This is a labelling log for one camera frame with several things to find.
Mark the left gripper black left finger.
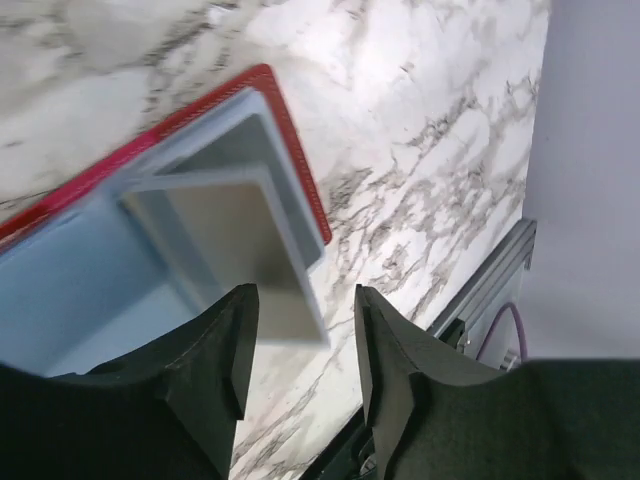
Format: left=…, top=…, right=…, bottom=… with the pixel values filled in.
left=1, top=284, right=259, bottom=479

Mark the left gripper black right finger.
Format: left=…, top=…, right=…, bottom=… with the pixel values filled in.
left=354, top=286, right=639, bottom=479

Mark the red leather card holder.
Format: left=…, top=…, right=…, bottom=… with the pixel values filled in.
left=1, top=64, right=332, bottom=377

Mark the gold credit card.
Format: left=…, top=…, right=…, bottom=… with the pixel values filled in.
left=121, top=168, right=329, bottom=347

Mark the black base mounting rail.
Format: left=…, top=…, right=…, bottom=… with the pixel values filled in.
left=300, top=407, right=377, bottom=480

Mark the aluminium extrusion frame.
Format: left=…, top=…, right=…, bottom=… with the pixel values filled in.
left=427, top=219, right=537, bottom=371

